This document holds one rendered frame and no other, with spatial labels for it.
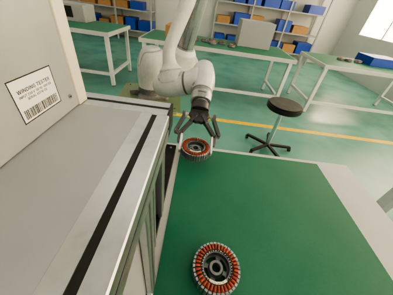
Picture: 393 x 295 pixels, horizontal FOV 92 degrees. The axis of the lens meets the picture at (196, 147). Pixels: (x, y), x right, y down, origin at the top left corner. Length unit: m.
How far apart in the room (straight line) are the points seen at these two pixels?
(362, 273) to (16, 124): 0.78
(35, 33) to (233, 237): 0.57
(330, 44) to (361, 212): 7.43
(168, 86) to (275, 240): 0.70
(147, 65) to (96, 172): 0.96
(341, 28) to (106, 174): 8.06
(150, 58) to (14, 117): 0.93
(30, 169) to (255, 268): 0.51
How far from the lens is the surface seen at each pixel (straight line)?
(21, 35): 0.27
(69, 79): 0.33
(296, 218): 0.73
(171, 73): 0.88
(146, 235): 0.27
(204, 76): 0.83
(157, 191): 0.50
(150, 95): 1.19
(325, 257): 0.70
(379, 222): 0.92
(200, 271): 0.51
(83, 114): 0.32
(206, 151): 0.69
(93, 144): 0.25
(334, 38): 8.11
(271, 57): 3.05
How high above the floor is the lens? 1.26
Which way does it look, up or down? 38 degrees down
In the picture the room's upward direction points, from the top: 9 degrees clockwise
